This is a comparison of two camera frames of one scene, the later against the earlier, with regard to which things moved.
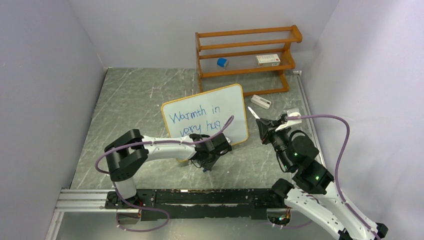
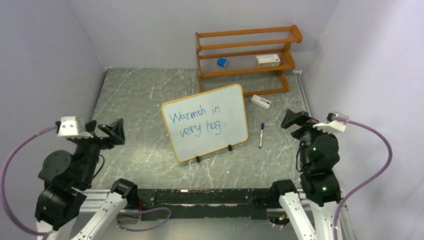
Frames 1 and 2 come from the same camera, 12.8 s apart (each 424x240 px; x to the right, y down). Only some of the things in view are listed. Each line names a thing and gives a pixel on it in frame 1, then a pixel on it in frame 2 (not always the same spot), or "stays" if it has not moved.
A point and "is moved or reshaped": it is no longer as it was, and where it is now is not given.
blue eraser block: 222,62 stays
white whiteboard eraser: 260,101 stays
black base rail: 193,204 stays
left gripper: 208,165 -> 115,130
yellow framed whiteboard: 207,114 stays
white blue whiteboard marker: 253,113 is moved or reshaped
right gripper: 263,123 -> 300,118
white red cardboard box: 268,60 stays
